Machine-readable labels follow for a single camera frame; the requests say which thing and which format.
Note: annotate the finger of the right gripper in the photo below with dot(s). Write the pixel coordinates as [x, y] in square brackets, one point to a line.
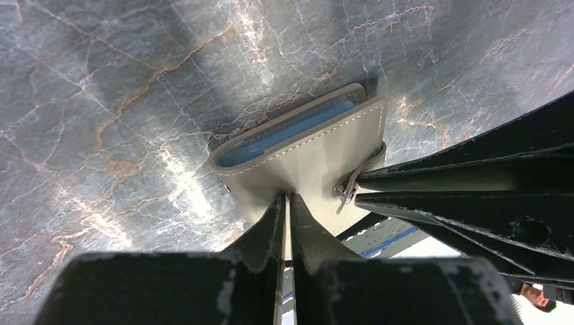
[527, 234]
[531, 152]

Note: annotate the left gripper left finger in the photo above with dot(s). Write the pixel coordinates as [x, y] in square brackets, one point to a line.
[257, 290]

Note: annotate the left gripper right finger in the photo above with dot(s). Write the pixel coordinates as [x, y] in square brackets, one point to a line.
[316, 254]

